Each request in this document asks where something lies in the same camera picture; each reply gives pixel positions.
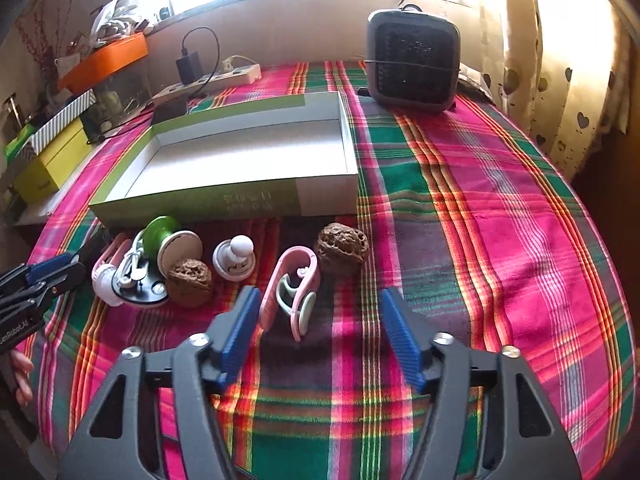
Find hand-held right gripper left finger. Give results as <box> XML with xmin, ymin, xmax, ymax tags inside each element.
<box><xmin>57</xmin><ymin>285</ymin><xmax>263</xmax><ymax>480</ymax></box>

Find grey space heater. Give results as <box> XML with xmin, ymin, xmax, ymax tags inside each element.
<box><xmin>366</xmin><ymin>8</ymin><xmax>461</xmax><ymax>113</ymax></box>

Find green handle stamp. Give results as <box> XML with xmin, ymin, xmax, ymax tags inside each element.
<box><xmin>142</xmin><ymin>216</ymin><xmax>204</xmax><ymax>277</ymax></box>

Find black smartphone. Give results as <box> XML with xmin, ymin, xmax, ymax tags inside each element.
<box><xmin>151</xmin><ymin>97</ymin><xmax>188</xmax><ymax>126</ymax></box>

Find white knob stamp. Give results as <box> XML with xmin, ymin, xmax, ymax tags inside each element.
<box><xmin>212</xmin><ymin>235</ymin><xmax>257</xmax><ymax>282</ymax></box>

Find red berry branches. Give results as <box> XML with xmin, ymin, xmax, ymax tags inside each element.
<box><xmin>17</xmin><ymin>0</ymin><xmax>76</xmax><ymax>61</ymax></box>

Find beige power strip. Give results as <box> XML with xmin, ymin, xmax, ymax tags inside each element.
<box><xmin>152</xmin><ymin>64</ymin><xmax>262</xmax><ymax>106</ymax></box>

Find white plastic bag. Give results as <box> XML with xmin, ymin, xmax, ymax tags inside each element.
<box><xmin>90</xmin><ymin>0</ymin><xmax>151</xmax><ymax>46</ymax></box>

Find plaid cloth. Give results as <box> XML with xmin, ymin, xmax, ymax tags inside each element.
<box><xmin>30</xmin><ymin>60</ymin><xmax>633</xmax><ymax>480</ymax></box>

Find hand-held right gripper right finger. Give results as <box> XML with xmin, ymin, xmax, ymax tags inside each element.
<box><xmin>377</xmin><ymin>287</ymin><xmax>583</xmax><ymax>480</ymax></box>

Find glass tank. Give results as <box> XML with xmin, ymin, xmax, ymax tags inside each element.
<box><xmin>82</xmin><ymin>57</ymin><xmax>153</xmax><ymax>126</ymax></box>

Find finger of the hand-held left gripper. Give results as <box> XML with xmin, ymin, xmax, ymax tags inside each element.
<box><xmin>0</xmin><ymin>263</ymin><xmax>88</xmax><ymax>324</ymax></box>
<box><xmin>0</xmin><ymin>253</ymin><xmax>82</xmax><ymax>289</ymax></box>

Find white cable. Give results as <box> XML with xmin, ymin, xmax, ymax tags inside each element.
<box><xmin>116</xmin><ymin>230</ymin><xmax>148</xmax><ymax>288</ymax></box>

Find yellow box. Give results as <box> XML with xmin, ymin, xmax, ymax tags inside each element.
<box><xmin>12</xmin><ymin>119</ymin><xmax>93</xmax><ymax>206</ymax></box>

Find heart print curtain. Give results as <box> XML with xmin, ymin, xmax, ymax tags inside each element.
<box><xmin>475</xmin><ymin>0</ymin><xmax>631</xmax><ymax>181</ymax></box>

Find green packet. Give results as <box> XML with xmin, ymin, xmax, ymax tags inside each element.
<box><xmin>4</xmin><ymin>127</ymin><xmax>38</xmax><ymax>158</ymax></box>

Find orange box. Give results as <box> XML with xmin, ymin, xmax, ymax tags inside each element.
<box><xmin>57</xmin><ymin>34</ymin><xmax>150</xmax><ymax>92</ymax></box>

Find white bottle cap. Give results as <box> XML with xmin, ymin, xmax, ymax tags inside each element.
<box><xmin>92</xmin><ymin>265</ymin><xmax>126</xmax><ymax>307</ymax></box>

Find black white disc gadget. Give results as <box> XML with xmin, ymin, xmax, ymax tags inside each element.
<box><xmin>111</xmin><ymin>260</ymin><xmax>171</xmax><ymax>308</ymax></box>

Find brown walnut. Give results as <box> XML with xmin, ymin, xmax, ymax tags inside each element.
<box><xmin>314</xmin><ymin>223</ymin><xmax>372</xmax><ymax>275</ymax></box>
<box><xmin>166</xmin><ymin>259</ymin><xmax>216</xmax><ymax>308</ymax></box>

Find green white cardboard box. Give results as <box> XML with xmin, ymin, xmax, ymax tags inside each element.
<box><xmin>89</xmin><ymin>92</ymin><xmax>360</xmax><ymax>223</ymax></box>

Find pink clip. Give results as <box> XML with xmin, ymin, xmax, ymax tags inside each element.
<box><xmin>91</xmin><ymin>232</ymin><xmax>133</xmax><ymax>286</ymax></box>
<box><xmin>259</xmin><ymin>246</ymin><xmax>321</xmax><ymax>343</ymax></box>

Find black charger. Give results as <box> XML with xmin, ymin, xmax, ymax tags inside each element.
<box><xmin>176</xmin><ymin>51</ymin><xmax>201</xmax><ymax>86</ymax></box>

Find person's left hand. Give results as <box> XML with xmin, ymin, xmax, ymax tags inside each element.
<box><xmin>9</xmin><ymin>349</ymin><xmax>36</xmax><ymax>406</ymax></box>

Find black charger cable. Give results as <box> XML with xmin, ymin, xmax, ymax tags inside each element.
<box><xmin>181</xmin><ymin>26</ymin><xmax>221</xmax><ymax>96</ymax></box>

